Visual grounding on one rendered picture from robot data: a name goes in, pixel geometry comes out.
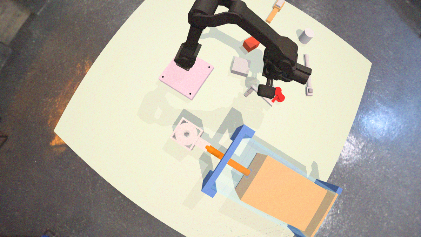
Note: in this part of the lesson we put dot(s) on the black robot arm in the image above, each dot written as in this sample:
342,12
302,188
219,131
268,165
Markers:
283,52

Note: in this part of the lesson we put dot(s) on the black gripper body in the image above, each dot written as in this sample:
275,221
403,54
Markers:
267,90

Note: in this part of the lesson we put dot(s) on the grey cylinder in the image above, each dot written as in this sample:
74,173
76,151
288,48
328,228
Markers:
306,36

